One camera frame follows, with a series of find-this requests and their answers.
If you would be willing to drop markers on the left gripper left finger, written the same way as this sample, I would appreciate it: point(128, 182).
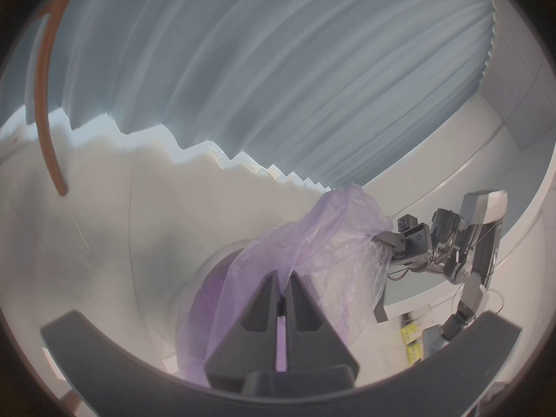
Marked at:
point(234, 354)

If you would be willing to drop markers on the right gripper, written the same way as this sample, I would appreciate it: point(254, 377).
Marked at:
point(417, 248)

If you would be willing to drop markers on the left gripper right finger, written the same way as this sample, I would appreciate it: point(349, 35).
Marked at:
point(325, 354)

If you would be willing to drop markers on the purple plastic bag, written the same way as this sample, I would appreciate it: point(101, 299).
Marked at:
point(330, 233)

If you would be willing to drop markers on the white trash bin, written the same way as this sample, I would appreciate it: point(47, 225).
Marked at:
point(197, 267)

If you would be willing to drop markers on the pale blue curtain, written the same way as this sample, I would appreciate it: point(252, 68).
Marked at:
point(260, 80)

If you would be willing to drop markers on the white cushioned wooden chair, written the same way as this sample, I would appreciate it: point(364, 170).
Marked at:
point(43, 124)

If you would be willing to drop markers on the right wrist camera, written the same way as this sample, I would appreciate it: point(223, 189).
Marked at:
point(408, 224)

